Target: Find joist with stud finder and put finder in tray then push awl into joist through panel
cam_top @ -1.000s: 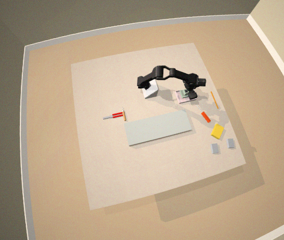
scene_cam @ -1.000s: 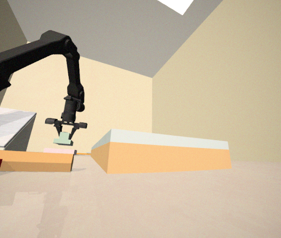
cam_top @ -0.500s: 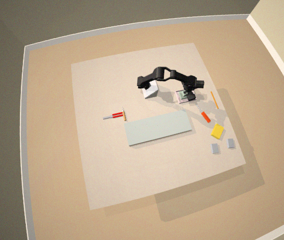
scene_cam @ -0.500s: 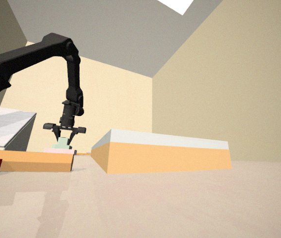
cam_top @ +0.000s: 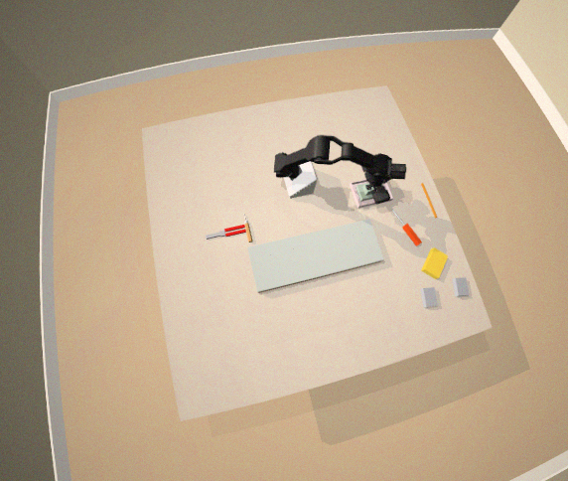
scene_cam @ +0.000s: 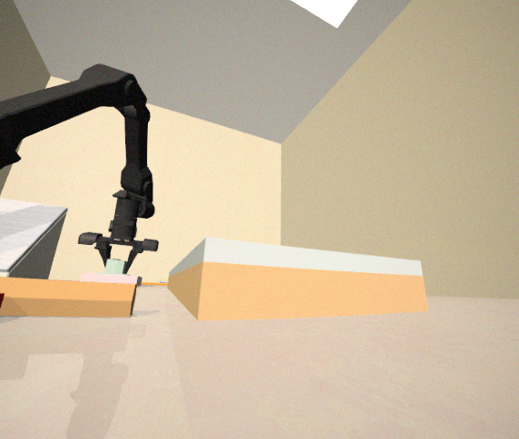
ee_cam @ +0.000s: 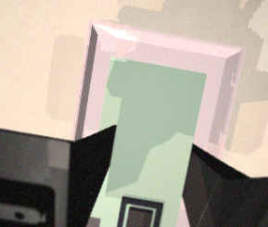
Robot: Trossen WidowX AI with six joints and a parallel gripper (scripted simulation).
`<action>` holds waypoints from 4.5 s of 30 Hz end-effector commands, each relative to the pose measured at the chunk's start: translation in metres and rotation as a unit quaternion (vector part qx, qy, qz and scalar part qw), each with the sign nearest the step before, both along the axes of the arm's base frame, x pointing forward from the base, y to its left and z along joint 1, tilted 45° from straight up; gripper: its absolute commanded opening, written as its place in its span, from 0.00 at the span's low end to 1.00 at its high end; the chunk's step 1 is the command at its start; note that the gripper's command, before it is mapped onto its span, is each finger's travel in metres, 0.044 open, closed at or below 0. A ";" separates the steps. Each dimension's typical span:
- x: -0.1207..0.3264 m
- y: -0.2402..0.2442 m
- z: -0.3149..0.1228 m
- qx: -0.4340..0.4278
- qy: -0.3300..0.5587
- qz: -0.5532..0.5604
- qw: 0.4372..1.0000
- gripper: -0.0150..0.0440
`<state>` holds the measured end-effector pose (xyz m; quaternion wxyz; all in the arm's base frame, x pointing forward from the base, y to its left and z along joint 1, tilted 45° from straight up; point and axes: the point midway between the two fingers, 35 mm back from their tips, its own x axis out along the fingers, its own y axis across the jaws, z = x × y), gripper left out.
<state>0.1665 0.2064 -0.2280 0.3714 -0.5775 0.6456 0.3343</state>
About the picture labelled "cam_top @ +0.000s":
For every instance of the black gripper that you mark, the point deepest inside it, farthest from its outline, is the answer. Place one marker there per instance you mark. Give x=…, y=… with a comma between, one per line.
x=380, y=195

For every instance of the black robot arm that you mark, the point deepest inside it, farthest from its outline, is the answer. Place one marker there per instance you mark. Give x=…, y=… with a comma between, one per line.
x=318, y=149

